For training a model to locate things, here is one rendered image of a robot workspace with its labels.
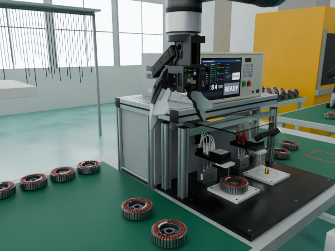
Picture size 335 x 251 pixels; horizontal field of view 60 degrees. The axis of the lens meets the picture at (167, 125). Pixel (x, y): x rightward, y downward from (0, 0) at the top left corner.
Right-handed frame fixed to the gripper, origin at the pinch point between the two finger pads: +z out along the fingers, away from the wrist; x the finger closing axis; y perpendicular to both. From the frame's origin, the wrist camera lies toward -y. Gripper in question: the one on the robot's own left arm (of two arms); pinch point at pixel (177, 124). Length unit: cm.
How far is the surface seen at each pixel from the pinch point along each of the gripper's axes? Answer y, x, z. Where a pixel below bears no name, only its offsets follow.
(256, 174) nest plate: -27, 62, 37
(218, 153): -29, 40, 23
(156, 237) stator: -11.6, 0.6, 37.3
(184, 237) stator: -7.6, 8.1, 37.6
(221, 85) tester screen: -36, 46, -3
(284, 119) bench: -106, 190, 42
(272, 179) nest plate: -20, 64, 37
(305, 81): -202, 369, 25
